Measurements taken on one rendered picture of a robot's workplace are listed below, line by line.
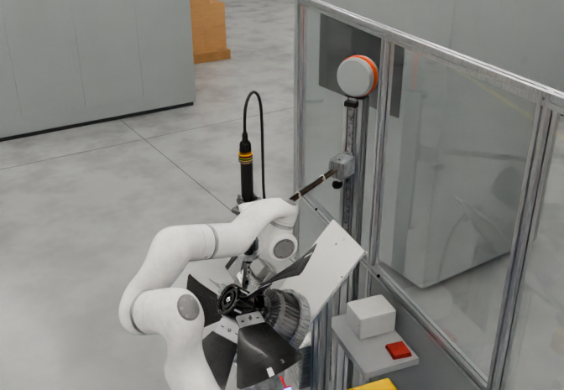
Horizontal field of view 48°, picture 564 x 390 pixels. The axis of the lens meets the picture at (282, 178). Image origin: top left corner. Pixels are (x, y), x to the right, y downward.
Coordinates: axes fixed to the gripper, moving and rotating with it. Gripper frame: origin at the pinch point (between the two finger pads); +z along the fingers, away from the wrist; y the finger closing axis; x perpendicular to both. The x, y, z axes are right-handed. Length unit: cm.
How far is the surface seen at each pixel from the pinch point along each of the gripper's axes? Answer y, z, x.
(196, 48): 179, 797, -143
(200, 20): 186, 796, -101
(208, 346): -14, 6, -59
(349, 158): 53, 34, -8
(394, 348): 60, 0, -77
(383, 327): 60, 11, -75
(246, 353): -6, -13, -49
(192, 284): -12, 37, -53
